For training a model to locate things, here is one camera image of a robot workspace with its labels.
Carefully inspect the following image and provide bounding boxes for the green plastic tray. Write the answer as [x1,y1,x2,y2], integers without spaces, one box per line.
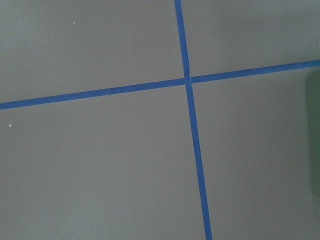
[305,70,320,198]

